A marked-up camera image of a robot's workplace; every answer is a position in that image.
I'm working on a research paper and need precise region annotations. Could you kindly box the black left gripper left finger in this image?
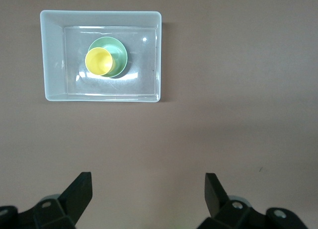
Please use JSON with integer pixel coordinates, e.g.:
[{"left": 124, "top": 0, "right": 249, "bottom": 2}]
[{"left": 0, "top": 171, "right": 93, "bottom": 229}]

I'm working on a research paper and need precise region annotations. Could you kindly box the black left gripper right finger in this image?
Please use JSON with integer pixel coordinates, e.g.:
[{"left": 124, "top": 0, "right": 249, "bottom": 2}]
[{"left": 197, "top": 172, "right": 308, "bottom": 229}]

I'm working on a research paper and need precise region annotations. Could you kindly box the yellow plastic cup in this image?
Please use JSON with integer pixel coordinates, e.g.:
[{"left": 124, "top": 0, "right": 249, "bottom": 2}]
[{"left": 84, "top": 47, "right": 116, "bottom": 76}]

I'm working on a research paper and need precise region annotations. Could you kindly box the mint green bowl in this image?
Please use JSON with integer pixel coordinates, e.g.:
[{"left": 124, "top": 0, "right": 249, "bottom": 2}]
[{"left": 87, "top": 36, "right": 129, "bottom": 78}]

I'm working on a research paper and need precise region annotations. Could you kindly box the brown table cover sheet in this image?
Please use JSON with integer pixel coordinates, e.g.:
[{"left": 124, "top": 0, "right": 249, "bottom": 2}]
[{"left": 0, "top": 0, "right": 318, "bottom": 229}]

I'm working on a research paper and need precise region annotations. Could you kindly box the clear plastic bin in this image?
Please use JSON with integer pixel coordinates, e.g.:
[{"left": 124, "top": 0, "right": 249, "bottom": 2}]
[{"left": 39, "top": 9, "right": 163, "bottom": 104}]

